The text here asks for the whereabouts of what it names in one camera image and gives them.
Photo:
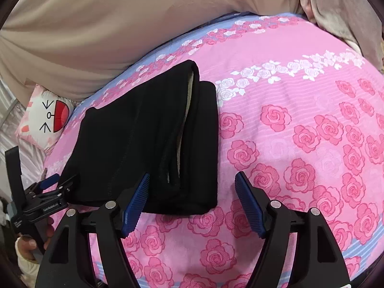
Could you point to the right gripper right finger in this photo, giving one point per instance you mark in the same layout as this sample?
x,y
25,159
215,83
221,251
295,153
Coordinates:
x,y
318,261

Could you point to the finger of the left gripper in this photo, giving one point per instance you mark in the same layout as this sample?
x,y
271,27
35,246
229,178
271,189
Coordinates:
x,y
48,182
65,187

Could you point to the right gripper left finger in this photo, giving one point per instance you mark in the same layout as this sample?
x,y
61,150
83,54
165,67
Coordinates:
x,y
68,261

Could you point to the black pants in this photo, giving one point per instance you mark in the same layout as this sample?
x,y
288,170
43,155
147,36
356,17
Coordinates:
x,y
167,128

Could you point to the person's left hand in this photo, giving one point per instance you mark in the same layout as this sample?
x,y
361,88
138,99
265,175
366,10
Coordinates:
x,y
27,245

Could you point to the cartoon face pillow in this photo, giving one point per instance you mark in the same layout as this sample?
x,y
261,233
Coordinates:
x,y
44,118

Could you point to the silver satin curtain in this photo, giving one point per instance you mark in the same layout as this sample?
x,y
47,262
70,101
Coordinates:
x,y
32,159

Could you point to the pink rose bed sheet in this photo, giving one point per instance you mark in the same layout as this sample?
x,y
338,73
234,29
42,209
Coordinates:
x,y
299,112

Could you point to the floral grey blanket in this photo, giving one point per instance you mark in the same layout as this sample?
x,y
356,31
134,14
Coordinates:
x,y
353,21

